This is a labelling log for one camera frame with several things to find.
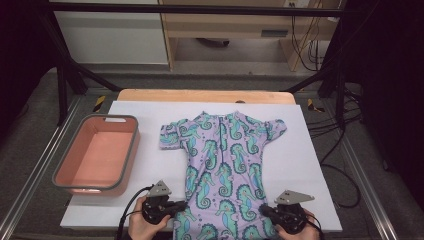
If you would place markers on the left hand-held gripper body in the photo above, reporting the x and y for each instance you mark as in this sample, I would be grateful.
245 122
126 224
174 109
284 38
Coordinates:
156 210

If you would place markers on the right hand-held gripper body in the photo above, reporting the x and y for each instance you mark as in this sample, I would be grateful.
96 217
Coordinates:
290 218

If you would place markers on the purple seahorse print swimsuit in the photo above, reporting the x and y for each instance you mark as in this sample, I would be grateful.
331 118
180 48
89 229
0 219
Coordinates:
226 160

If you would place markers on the pink basket with grey rim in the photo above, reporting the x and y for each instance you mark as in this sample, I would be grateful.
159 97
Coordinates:
100 156

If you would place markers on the person's right hand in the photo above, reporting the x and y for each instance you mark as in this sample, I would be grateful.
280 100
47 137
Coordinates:
305 235

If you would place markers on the person's left hand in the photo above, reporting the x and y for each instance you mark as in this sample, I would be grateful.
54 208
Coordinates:
143 231

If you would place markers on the white foam board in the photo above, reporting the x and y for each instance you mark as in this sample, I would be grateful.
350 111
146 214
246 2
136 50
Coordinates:
160 111

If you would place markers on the black curtain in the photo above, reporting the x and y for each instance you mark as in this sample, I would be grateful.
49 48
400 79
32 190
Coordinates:
20 50
393 83

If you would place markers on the white cabinet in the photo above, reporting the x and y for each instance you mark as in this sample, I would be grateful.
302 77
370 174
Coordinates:
113 36

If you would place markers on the light wooden desk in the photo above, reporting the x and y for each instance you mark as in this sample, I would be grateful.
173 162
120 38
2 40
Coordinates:
226 25

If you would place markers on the white power socket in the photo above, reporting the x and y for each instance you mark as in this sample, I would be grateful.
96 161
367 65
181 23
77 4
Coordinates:
295 3

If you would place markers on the aluminium floor rail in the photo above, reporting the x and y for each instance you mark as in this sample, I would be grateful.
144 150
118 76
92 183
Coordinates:
50 146
370 196

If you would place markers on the black metal frame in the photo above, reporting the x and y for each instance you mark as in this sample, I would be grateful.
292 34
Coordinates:
200 9

